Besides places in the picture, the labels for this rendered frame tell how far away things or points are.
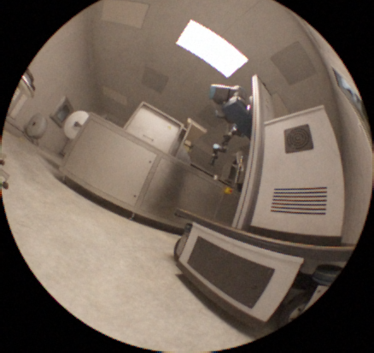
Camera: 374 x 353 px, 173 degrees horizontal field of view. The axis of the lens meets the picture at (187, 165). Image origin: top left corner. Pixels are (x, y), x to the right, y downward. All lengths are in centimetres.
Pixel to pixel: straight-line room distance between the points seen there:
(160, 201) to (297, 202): 115
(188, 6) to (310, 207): 260
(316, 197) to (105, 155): 144
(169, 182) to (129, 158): 48
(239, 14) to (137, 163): 250
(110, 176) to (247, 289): 124
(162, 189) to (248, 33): 253
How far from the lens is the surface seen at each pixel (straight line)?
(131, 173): 125
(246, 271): 41
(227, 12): 237
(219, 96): 114
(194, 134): 188
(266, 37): 239
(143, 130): 157
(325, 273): 44
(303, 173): 48
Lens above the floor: 34
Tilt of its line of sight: 18 degrees up
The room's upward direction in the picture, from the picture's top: 21 degrees clockwise
